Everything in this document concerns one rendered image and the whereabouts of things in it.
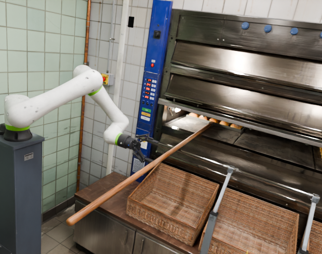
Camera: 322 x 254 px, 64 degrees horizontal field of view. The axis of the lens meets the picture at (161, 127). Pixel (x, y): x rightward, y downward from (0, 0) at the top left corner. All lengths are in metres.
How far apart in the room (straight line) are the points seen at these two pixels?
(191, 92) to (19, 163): 1.27
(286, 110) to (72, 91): 1.38
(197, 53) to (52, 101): 1.13
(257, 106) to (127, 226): 1.28
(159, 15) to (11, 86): 1.23
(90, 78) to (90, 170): 1.58
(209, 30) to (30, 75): 1.41
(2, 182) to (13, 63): 0.87
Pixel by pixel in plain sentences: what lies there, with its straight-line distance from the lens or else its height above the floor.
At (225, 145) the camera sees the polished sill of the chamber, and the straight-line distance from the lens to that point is 2.07.
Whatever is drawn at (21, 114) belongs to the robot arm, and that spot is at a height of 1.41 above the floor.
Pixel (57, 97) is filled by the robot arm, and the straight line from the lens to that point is 1.46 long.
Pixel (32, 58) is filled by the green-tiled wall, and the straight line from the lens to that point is 2.28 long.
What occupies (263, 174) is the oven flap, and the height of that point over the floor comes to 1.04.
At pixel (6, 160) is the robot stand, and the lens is 1.71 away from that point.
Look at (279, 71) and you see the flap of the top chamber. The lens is 1.93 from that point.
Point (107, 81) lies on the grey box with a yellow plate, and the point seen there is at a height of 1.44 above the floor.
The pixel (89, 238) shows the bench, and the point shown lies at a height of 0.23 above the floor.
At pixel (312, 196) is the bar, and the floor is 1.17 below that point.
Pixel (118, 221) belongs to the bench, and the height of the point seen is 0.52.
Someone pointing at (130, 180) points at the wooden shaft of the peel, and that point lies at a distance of 1.28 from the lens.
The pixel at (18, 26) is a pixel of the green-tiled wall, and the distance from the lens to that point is 2.20.
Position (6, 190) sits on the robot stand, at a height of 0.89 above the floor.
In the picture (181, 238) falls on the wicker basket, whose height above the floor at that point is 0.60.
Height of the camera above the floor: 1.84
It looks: 18 degrees down
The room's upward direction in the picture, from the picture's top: 9 degrees clockwise
